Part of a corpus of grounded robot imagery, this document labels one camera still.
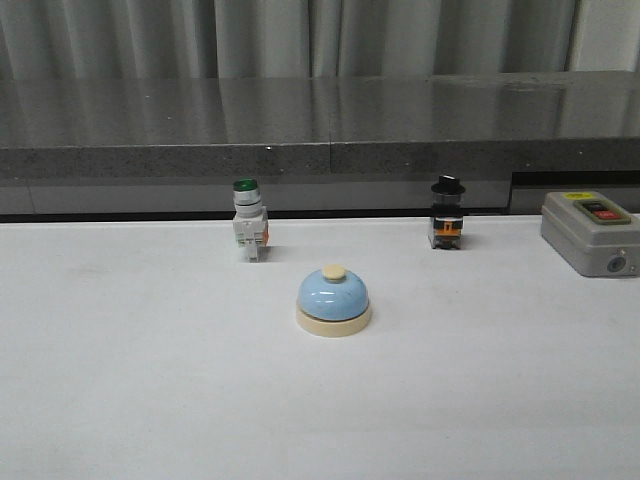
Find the black rotary selector switch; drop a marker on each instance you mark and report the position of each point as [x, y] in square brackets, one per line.
[446, 222]

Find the grey start-stop switch box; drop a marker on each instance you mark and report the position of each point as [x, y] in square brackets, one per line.
[596, 236]

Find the green pushbutton switch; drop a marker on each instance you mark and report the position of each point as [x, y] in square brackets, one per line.
[250, 223]

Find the blue and cream desk bell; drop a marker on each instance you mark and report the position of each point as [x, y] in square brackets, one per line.
[333, 302]

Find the grey stone counter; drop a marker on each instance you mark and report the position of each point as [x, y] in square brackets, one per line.
[326, 146]

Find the grey pleated curtain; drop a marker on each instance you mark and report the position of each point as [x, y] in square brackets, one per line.
[279, 39]

